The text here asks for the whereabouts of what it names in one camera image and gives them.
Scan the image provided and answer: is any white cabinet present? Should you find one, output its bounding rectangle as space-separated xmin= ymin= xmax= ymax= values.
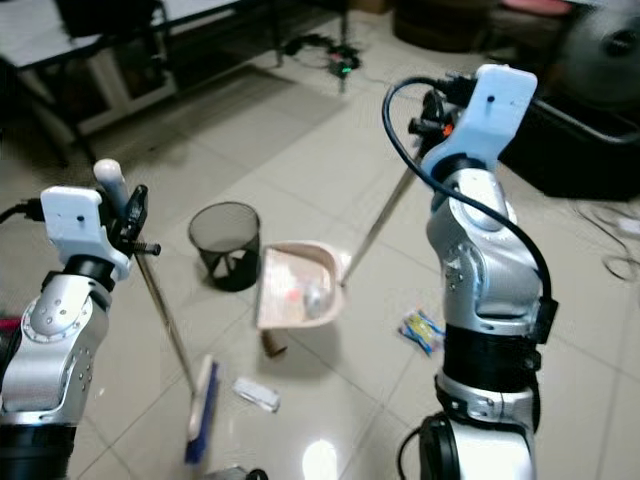
xmin=78 ymin=45 xmax=163 ymax=117

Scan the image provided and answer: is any broom with metal handle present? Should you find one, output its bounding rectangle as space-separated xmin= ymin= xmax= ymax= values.
xmin=93 ymin=158 xmax=222 ymax=466

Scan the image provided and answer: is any black bag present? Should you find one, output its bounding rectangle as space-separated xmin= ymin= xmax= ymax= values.
xmin=54 ymin=0 xmax=163 ymax=40

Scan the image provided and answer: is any brown cardboard tube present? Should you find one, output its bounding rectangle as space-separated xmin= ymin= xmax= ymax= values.
xmin=260 ymin=330 xmax=290 ymax=360

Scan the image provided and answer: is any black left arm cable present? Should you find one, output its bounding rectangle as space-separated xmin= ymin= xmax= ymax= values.
xmin=0 ymin=200 xmax=44 ymax=224

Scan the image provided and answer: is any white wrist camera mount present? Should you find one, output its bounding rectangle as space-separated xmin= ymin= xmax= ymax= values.
xmin=420 ymin=63 xmax=540 ymax=183
xmin=40 ymin=186 xmax=132 ymax=282

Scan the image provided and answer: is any black floor cable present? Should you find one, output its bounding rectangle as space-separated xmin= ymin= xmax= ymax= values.
xmin=574 ymin=200 xmax=640 ymax=283

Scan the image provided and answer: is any grey table with black legs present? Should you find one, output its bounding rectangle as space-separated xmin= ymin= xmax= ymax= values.
xmin=0 ymin=0 xmax=353 ymax=167

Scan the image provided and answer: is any black wire mesh bin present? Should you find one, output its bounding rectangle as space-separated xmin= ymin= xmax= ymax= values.
xmin=188 ymin=202 xmax=262 ymax=293

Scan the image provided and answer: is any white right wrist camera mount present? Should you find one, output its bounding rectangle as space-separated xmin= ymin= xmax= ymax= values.
xmin=420 ymin=63 xmax=540 ymax=183

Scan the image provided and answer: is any black box stand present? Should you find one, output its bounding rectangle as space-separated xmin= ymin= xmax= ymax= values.
xmin=500 ymin=95 xmax=640 ymax=202

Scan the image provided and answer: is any white paper packet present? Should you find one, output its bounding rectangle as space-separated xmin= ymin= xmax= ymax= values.
xmin=231 ymin=376 xmax=282 ymax=414

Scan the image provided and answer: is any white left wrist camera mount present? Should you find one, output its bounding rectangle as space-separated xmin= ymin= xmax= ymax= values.
xmin=40 ymin=186 xmax=132 ymax=282

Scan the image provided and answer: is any clear crumpled plastic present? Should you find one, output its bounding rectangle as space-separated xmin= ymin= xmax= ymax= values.
xmin=304 ymin=280 xmax=334 ymax=320

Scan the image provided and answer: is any chair with pink cushion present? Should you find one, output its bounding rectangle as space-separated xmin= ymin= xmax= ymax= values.
xmin=498 ymin=0 xmax=577 ymax=31

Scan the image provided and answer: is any round brown ottoman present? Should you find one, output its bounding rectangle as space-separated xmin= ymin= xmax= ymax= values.
xmin=394 ymin=0 xmax=497 ymax=51

